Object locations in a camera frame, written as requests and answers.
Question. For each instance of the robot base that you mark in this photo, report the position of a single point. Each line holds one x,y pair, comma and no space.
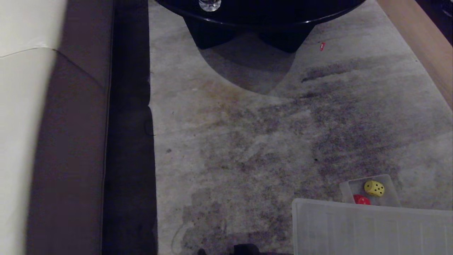
244,249

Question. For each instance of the grey patterned rug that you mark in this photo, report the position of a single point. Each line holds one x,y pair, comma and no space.
247,141

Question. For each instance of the black round coffee table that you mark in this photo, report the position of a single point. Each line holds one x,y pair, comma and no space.
262,14

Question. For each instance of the small clear plastic box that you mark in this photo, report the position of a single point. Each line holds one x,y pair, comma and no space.
389,196

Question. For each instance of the large clear plastic box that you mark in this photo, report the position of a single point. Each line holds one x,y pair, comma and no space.
371,230

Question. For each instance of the red die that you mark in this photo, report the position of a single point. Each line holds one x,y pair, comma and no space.
361,200

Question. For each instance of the yellow die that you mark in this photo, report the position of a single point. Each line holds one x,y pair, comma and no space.
374,188

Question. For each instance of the light wooden furniture edge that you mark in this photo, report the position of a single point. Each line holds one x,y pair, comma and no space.
421,39

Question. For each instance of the clear drinking glass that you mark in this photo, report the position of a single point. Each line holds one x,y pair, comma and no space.
210,4

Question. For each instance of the cream and brown sofa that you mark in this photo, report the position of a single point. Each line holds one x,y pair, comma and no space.
53,141

